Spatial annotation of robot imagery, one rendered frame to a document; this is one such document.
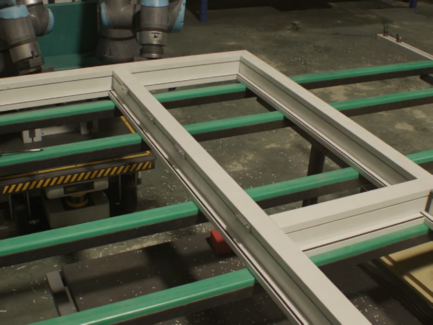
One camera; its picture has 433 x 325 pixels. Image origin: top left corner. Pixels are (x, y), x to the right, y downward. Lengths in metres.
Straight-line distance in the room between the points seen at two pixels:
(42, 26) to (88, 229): 1.01
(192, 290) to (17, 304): 1.37
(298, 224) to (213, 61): 0.88
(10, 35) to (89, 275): 0.78
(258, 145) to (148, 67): 1.70
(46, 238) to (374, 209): 0.64
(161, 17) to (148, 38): 0.08
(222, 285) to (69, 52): 1.67
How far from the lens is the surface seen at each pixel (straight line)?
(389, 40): 2.58
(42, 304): 2.32
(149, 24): 1.97
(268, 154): 3.31
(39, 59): 1.83
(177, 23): 2.39
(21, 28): 1.87
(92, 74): 1.74
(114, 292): 1.46
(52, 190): 2.50
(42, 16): 2.06
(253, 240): 1.10
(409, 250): 1.63
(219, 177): 1.22
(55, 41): 2.53
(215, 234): 1.57
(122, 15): 2.10
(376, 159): 1.43
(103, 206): 2.61
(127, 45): 2.44
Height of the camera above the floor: 1.55
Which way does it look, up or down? 30 degrees down
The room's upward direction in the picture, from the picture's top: 3 degrees clockwise
